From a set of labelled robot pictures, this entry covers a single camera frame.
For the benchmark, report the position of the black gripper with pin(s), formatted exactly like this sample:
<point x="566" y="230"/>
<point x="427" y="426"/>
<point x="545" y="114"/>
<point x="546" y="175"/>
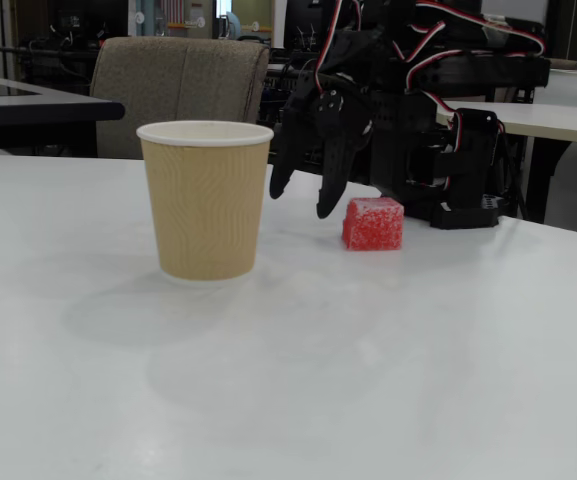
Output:
<point x="332" y="131"/>

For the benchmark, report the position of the red sugar-coated cube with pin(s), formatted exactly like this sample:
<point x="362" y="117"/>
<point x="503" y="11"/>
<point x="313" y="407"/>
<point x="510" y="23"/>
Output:
<point x="373" y="225"/>

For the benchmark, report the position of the tan ribbed paper cup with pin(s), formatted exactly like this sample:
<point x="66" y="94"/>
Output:
<point x="207" y="210"/>

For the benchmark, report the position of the small american flag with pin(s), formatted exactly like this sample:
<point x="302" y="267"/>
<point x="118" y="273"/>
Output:
<point x="173" y="11"/>

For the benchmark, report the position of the white background table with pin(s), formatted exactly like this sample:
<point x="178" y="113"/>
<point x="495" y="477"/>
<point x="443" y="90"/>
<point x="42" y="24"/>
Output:
<point x="558" y="122"/>

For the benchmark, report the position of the dark-edged side table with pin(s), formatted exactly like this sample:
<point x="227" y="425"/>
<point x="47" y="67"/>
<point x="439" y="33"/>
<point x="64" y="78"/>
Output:
<point x="33" y="107"/>

